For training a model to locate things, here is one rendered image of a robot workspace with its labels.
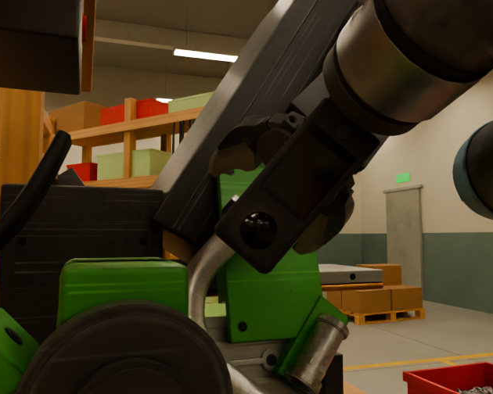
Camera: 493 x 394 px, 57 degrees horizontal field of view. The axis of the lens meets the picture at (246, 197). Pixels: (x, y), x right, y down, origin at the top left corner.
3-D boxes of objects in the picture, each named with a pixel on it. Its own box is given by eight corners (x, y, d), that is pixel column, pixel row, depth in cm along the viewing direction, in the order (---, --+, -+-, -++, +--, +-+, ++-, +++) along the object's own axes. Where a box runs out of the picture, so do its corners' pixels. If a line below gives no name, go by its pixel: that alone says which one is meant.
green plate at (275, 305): (298, 340, 58) (279, 186, 65) (329, 335, 51) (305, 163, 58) (210, 347, 54) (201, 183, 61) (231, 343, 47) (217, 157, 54)
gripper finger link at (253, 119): (247, 166, 41) (319, 156, 34) (235, 178, 40) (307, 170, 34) (220, 123, 39) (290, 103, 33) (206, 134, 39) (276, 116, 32)
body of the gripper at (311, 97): (362, 159, 40) (462, 74, 30) (312, 223, 36) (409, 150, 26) (297, 101, 40) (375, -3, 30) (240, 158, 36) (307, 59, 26)
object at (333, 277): (330, 280, 85) (330, 263, 85) (383, 289, 70) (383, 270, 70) (113, 288, 72) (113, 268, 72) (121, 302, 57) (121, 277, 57)
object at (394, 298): (386, 310, 731) (385, 263, 737) (425, 318, 659) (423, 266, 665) (324, 316, 680) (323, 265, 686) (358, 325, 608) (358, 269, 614)
